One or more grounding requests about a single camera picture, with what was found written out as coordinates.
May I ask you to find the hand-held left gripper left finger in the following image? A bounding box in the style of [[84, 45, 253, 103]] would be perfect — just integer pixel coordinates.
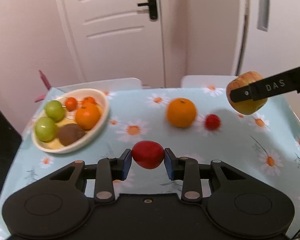
[[44, 148, 133, 205]]

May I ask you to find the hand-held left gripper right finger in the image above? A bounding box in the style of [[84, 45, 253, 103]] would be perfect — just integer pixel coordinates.
[[164, 148, 244, 202]]

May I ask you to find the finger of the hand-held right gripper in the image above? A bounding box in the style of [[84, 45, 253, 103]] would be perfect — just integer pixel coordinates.
[[229, 84, 253, 103]]

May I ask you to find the large yellow-red apple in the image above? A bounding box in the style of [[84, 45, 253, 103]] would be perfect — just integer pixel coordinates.
[[226, 71, 269, 116]]

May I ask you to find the small red fruit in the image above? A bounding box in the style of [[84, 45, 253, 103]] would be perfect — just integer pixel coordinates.
[[131, 140, 165, 170], [205, 114, 221, 131]]

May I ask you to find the cream oval bowl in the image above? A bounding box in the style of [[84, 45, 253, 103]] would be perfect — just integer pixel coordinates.
[[31, 88, 110, 154]]

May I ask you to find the large orange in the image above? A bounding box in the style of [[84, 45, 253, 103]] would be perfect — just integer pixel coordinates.
[[166, 98, 198, 128], [75, 103, 102, 130]]

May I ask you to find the brown kiwi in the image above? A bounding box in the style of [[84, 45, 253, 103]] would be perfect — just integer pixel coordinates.
[[58, 123, 86, 146]]

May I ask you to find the small tangerine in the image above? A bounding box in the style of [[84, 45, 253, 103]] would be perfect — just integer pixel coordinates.
[[82, 96, 97, 106]]

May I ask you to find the small tomato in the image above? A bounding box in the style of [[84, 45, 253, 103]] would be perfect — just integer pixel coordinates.
[[65, 97, 78, 111]]

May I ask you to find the green apple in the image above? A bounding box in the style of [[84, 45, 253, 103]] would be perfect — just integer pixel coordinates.
[[35, 116, 59, 142], [45, 100, 66, 123]]

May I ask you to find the white wardrobe door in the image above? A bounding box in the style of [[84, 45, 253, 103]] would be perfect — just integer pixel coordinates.
[[231, 0, 300, 78]]

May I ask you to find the white chair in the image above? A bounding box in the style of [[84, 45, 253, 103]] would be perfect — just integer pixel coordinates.
[[180, 75, 238, 89], [51, 78, 143, 92]]

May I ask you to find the light blue daisy tablecloth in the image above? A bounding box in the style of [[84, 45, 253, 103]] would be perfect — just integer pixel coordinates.
[[0, 86, 300, 240]]

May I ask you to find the pink plastic object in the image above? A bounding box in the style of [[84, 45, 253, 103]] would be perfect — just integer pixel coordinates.
[[34, 70, 52, 103]]

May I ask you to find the dark furniture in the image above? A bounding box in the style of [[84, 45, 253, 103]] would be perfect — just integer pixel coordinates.
[[0, 96, 23, 207]]

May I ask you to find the white panel door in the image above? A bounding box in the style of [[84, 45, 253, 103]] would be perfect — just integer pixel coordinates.
[[52, 0, 167, 83]]

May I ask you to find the grey recessed wardrobe handle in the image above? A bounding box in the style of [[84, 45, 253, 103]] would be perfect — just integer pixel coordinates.
[[257, 0, 270, 32]]

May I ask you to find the black door lock handle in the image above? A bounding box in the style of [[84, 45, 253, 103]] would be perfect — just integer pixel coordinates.
[[137, 0, 159, 21]]

